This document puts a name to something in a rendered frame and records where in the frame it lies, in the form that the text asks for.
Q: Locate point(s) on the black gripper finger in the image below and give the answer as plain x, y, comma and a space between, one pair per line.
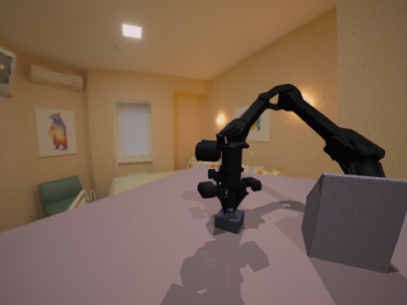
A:
224, 202
239, 199

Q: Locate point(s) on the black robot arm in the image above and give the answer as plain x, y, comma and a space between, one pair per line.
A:
355, 154

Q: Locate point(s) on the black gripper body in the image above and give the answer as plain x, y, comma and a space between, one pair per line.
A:
230, 179

